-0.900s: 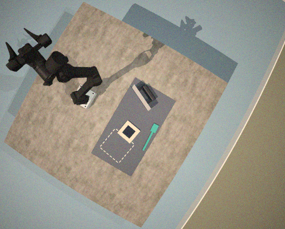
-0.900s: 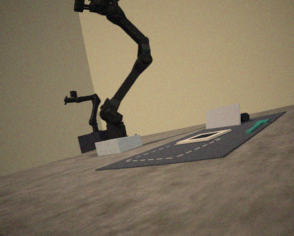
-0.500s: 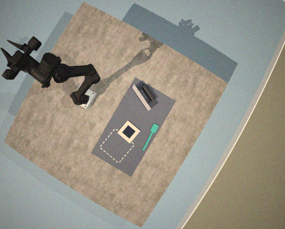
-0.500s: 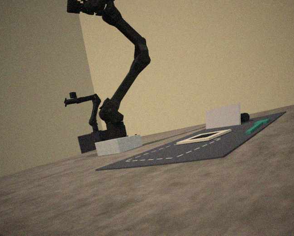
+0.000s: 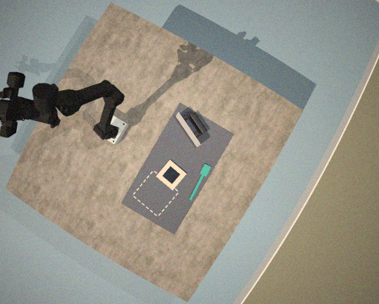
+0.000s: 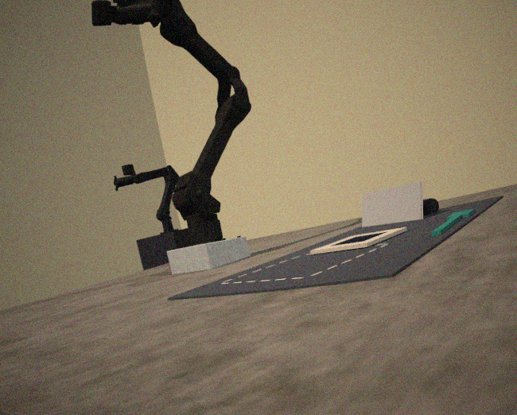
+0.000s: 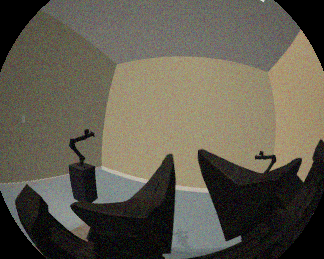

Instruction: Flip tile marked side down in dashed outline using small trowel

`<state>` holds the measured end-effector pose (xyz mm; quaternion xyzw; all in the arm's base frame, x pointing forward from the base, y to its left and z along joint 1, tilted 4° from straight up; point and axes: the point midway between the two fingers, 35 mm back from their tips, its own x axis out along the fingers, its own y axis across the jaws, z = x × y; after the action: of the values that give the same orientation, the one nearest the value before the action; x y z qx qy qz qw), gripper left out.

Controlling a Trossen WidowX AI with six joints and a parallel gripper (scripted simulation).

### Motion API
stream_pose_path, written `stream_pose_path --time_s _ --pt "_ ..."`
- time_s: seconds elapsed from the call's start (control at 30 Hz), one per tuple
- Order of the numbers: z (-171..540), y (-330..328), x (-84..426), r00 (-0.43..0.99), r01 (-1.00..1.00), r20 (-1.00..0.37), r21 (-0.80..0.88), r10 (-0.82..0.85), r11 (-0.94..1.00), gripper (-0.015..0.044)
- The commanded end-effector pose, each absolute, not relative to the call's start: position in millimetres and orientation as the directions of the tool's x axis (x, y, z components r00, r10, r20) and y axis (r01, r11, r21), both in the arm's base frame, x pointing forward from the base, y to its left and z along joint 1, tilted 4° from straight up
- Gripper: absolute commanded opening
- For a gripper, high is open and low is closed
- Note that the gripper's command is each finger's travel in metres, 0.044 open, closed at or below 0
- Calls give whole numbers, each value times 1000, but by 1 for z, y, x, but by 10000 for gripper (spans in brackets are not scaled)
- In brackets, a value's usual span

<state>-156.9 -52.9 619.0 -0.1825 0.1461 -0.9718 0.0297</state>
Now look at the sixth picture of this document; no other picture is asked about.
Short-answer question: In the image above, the beige square tile with dark square marking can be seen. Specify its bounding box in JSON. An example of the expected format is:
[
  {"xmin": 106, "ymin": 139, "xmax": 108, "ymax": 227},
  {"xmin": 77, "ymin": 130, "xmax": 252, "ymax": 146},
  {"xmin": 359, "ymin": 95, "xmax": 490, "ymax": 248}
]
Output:
[{"xmin": 310, "ymin": 227, "xmax": 406, "ymax": 254}]

